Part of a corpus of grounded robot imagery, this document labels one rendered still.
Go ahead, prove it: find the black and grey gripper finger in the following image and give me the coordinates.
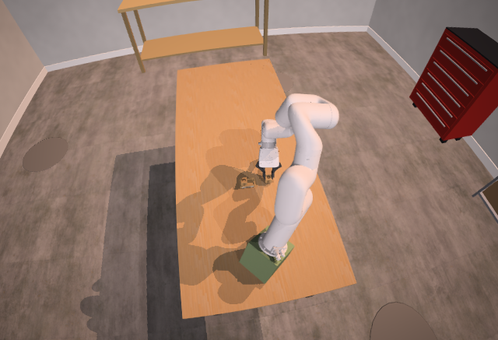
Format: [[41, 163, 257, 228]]
[[255, 162, 265, 180], [272, 162, 282, 180]]

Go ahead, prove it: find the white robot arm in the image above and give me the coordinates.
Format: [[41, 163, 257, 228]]
[[258, 93, 339, 261]]

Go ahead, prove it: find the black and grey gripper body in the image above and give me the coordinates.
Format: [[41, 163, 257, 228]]
[[258, 146, 279, 167]]

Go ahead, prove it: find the wooden tray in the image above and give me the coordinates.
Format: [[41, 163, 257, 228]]
[[240, 177, 255, 188]]

